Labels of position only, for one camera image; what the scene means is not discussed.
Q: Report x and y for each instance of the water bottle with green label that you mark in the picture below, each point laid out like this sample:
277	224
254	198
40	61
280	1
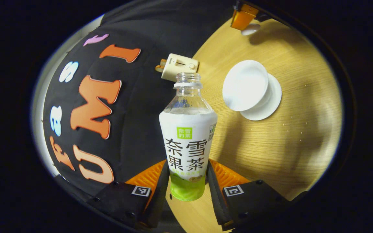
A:
188	145

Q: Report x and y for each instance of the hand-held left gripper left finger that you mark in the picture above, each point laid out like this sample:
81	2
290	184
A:
160	200

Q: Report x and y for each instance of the white teacup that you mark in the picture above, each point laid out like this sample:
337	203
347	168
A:
244	85

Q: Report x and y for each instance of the black backdrop cloth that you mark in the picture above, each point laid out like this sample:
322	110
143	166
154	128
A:
134	113

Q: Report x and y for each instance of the white saucer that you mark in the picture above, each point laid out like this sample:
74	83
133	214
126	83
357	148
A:
270	103

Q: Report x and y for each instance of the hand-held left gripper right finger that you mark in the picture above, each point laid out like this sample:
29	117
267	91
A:
215	200

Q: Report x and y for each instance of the white teacup lid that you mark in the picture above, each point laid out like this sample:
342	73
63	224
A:
250	29

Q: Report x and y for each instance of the white toaster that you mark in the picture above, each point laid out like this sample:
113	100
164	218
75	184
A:
176	66

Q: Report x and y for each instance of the toast bread slice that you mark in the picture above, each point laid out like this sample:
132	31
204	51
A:
158	68
163	61

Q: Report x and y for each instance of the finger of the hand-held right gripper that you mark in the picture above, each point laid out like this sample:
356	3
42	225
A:
241	19

